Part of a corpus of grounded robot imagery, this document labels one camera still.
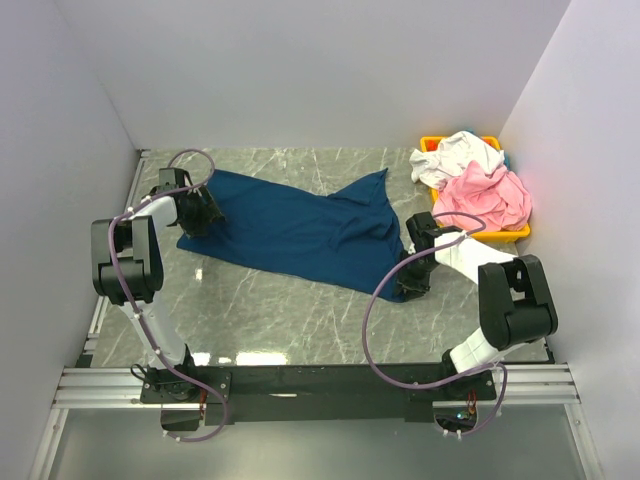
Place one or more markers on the white t shirt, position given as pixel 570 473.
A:
pixel 447 158

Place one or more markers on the yellow plastic bin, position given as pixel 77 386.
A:
pixel 505 235

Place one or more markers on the pink t shirt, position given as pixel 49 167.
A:
pixel 498 198

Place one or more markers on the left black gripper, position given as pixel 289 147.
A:
pixel 209 214

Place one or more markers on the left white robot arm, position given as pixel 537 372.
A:
pixel 127 263

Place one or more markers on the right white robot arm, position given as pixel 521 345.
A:
pixel 514 300

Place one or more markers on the dark blue t shirt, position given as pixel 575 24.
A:
pixel 349 238

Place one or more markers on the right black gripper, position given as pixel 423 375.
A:
pixel 415 288

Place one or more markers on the black base beam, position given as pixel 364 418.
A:
pixel 300 393

